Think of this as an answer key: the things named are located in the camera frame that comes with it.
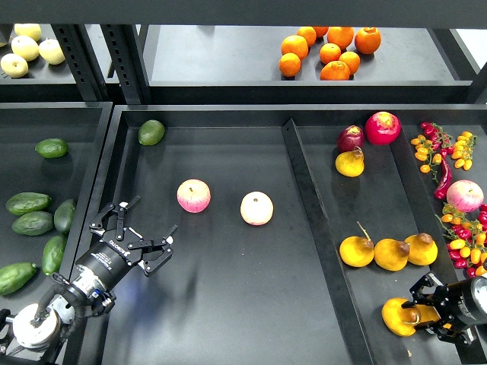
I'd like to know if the black shelf post centre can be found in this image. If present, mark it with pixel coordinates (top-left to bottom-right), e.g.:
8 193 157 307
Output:
100 24 152 105

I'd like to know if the orange front left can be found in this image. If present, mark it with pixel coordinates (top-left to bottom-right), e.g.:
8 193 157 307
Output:
279 52 301 78

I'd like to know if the yellow pear left row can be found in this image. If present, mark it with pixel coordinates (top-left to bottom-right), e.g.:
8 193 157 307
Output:
339 221 374 268

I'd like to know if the upper cherry tomato bunch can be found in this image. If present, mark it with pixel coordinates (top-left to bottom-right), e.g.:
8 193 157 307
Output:
410 122 477 183

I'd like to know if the pale pink apple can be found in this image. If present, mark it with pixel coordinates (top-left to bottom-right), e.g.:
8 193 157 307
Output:
240 191 274 226

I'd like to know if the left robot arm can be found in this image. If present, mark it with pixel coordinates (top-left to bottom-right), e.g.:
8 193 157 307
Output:
1 196 173 364

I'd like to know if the purple red onion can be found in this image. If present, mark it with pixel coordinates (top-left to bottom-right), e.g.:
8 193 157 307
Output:
336 125 364 153

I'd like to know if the pink red apple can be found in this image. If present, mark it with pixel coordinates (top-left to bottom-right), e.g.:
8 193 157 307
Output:
177 179 211 214

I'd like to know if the yellow apple shelf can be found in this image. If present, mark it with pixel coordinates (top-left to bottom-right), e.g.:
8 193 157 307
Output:
14 24 42 42
11 35 40 62
1 53 29 78
39 39 65 65

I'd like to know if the black shelf post left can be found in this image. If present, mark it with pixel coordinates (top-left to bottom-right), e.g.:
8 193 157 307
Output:
51 24 110 102

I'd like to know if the round avocado left tray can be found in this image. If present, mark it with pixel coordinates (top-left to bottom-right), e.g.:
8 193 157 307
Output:
35 138 68 159

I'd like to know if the black centre tray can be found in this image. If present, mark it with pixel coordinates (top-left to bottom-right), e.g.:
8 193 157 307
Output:
65 106 486 364

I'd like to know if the yellow apple shelf back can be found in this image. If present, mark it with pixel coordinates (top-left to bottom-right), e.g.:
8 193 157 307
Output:
14 24 42 42

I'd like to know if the black tray divider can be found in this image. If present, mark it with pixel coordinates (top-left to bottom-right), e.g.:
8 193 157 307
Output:
281 119 374 364

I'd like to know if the yellow pear near onion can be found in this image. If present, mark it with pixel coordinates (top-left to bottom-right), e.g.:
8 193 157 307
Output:
335 146 364 177

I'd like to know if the black tray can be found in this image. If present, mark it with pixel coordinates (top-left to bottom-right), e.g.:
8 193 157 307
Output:
1 102 112 315
65 106 486 364

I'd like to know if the yellow apple shelf right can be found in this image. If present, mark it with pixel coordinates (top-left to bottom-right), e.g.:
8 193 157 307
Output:
39 39 65 65

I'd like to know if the yellow pear tray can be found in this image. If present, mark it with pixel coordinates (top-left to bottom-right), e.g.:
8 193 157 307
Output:
381 297 421 337

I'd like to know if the yellow pear lower right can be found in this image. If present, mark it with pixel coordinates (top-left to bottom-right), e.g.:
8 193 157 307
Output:
415 304 441 330

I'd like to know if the red chili pepper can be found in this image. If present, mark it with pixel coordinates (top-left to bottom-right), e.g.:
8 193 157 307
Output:
434 159 452 199

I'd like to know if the orange upper left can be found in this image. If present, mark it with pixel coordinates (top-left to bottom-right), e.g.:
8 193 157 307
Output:
281 34 308 60

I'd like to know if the yellow apple shelf front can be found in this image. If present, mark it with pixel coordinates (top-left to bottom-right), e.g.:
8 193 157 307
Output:
1 53 29 78

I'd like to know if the yellow pear row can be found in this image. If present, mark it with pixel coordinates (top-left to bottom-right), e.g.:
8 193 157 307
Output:
374 238 410 271
339 221 374 268
405 233 438 266

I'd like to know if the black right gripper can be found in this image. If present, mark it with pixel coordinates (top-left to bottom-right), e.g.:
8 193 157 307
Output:
401 272 486 345

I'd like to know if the yellow pear middle row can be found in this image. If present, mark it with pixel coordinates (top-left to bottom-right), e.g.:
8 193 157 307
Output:
374 238 410 271

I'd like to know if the big red apple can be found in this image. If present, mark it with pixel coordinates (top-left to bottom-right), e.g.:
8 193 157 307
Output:
364 111 402 145

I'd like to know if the black shelf post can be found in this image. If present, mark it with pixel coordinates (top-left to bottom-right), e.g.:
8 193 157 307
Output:
100 24 152 105
51 24 110 102

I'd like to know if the cherry tomato bunch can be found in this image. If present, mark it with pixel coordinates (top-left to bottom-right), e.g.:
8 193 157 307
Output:
436 203 486 278
410 122 477 183

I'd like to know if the pink apple right tray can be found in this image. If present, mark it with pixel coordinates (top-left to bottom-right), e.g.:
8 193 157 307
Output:
446 179 484 213

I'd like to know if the yellow pear right row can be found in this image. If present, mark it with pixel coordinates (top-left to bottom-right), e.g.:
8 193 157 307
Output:
405 233 438 266

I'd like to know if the lower cherry tomato bunch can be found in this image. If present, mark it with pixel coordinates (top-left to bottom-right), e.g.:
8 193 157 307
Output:
436 203 486 278

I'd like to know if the orange centre right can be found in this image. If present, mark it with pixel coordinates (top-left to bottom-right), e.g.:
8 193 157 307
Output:
339 51 361 75

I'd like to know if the black left tray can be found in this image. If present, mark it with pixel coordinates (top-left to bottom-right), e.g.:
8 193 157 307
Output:
1 102 112 315

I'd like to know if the yellow apple shelf middle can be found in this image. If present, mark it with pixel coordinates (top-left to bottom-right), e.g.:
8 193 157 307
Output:
11 35 40 62

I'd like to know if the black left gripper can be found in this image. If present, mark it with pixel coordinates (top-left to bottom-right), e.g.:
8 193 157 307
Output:
75 195 179 293

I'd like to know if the green avocado tray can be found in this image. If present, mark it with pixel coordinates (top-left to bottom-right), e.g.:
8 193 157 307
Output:
42 235 67 275

